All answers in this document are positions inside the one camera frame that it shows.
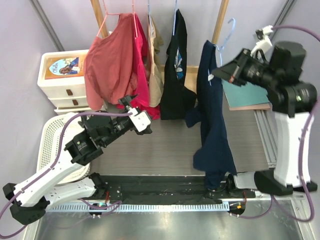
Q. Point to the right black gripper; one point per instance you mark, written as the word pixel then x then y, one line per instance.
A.
pixel 228 71

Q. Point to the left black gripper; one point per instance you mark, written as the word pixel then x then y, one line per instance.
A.
pixel 126 100

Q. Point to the blue wire hanger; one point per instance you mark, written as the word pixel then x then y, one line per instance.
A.
pixel 221 49

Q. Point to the navy blue t shirt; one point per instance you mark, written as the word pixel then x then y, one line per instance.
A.
pixel 214 157

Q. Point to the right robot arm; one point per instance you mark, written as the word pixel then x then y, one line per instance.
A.
pixel 292 102

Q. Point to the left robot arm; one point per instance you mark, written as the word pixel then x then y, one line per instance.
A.
pixel 82 140

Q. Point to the magenta pink hanging shirt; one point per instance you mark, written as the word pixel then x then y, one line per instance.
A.
pixel 135 60

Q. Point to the salmon red hanging shirt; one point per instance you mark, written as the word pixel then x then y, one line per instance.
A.
pixel 108 65

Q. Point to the black printed hanging shirt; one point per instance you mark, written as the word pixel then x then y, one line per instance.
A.
pixel 176 99

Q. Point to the beige hanging shirt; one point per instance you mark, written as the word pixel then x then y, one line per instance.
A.
pixel 154 75

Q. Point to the tan board under teal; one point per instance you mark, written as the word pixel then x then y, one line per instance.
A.
pixel 262 106

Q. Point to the white drawer cabinet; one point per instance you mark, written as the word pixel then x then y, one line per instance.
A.
pixel 67 94

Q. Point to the white laundry basket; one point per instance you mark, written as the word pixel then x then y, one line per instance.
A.
pixel 49 145

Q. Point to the illustrated book on cabinet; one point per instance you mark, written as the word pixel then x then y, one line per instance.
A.
pixel 63 67

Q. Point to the wooden clothes rack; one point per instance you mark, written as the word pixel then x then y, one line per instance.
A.
pixel 191 72

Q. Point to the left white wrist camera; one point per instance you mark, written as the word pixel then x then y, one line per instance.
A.
pixel 140 119

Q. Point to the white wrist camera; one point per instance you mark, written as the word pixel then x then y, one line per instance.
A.
pixel 140 119
pixel 263 42

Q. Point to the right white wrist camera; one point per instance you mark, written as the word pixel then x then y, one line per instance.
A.
pixel 263 42

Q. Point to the pink wire hanger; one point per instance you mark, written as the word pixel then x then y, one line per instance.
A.
pixel 105 21

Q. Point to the white slotted cable duct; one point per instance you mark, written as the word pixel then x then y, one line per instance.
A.
pixel 142 208

